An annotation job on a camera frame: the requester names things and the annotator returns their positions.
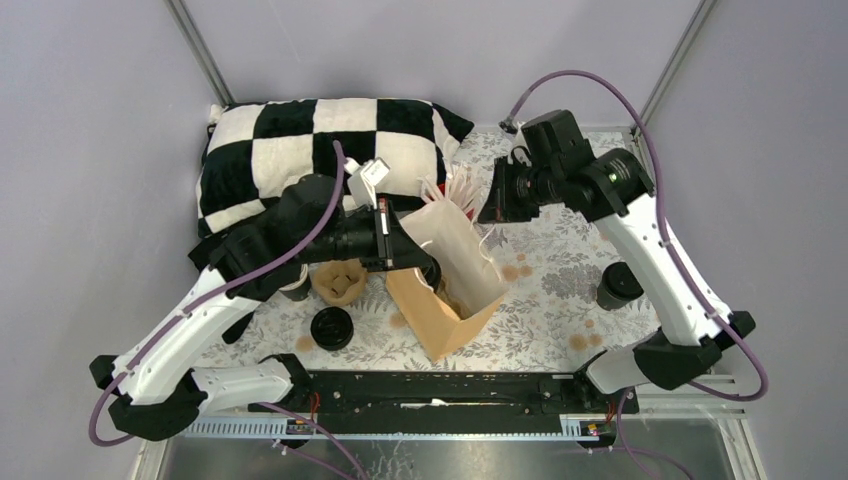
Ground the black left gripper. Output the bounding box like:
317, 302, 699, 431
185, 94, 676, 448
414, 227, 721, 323
302, 198, 435, 272

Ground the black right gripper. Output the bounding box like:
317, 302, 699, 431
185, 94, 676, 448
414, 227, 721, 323
477, 154, 562, 223

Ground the brown paper bag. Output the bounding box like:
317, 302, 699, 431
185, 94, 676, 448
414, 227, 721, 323
386, 200, 508, 363

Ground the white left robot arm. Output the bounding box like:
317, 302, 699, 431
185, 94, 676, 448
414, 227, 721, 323
90, 158, 431, 441

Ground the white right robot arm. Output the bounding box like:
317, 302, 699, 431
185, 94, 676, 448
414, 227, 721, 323
477, 110, 756, 412

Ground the brown cardboard cup carrier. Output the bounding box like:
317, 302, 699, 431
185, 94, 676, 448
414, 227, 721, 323
311, 259, 368, 307

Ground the stack of black lids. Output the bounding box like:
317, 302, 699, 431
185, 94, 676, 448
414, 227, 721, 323
310, 306, 354, 351

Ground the floral table mat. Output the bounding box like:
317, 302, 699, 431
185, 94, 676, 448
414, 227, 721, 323
198, 131, 677, 374

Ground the stack of paper cups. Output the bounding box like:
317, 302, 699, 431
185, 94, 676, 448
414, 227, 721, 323
278, 264, 311, 302

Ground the black white checkered pillow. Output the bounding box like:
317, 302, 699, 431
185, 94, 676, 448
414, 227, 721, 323
195, 98, 475, 238

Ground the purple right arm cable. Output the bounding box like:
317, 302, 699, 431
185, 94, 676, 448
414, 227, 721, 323
500, 69, 771, 480

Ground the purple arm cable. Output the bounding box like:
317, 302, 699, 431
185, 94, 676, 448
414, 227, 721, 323
87, 139, 372, 480
500, 69, 771, 480

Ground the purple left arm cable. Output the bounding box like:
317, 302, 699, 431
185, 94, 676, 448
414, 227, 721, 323
87, 139, 372, 480

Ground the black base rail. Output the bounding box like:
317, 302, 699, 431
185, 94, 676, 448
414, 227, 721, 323
278, 370, 639, 435

